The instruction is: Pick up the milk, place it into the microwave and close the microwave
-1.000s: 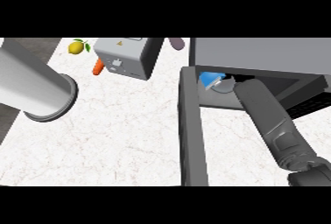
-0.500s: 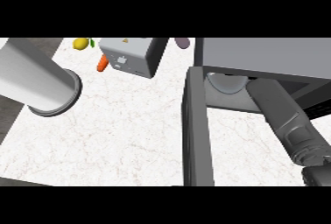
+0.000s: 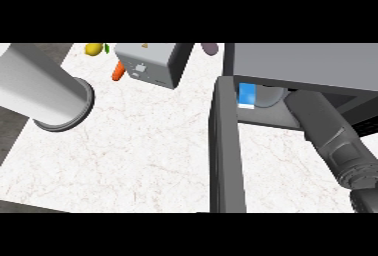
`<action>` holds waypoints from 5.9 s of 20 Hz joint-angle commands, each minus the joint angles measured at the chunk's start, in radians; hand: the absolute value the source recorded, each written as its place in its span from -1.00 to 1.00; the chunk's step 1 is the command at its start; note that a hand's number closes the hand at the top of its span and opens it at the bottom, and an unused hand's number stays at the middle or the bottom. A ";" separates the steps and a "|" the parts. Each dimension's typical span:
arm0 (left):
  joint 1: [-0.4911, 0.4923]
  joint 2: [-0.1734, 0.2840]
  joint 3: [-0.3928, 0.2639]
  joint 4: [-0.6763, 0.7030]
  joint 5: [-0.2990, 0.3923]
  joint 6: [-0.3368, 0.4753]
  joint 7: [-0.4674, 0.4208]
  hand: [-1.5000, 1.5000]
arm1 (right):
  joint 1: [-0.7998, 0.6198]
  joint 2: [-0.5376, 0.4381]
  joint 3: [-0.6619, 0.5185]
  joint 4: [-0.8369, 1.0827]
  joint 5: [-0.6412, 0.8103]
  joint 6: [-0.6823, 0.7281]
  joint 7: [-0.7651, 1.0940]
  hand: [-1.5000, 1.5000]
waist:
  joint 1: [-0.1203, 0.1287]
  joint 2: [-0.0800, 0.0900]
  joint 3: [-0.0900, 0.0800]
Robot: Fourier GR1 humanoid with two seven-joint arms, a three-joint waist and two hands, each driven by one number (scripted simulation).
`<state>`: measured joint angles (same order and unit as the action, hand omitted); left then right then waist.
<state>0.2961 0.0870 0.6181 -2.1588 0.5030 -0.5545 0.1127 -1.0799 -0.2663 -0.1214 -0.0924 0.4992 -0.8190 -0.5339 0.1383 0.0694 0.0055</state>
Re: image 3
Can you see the yellow lemon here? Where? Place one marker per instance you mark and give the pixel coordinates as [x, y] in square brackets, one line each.
[94, 49]

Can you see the pale grey round plate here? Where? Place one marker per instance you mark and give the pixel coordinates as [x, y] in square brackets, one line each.
[269, 96]

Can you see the blue milk carton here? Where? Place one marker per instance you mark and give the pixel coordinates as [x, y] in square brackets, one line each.
[247, 95]

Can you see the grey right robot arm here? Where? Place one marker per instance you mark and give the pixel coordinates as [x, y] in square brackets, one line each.
[330, 133]

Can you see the orange carrot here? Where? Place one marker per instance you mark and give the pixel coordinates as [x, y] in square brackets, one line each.
[119, 71]

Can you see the grey box appliance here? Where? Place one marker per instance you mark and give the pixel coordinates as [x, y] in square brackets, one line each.
[145, 63]

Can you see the purple vegetable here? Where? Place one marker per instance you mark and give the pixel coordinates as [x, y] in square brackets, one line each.
[210, 48]

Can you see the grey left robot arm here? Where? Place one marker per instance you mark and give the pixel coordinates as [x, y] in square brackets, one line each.
[45, 90]

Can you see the green leaf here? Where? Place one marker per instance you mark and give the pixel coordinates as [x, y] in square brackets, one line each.
[107, 48]

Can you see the dark grey microwave door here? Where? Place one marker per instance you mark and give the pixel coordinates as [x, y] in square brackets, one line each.
[225, 146]

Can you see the dark grey microwave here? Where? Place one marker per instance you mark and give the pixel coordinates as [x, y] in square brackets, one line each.
[305, 63]

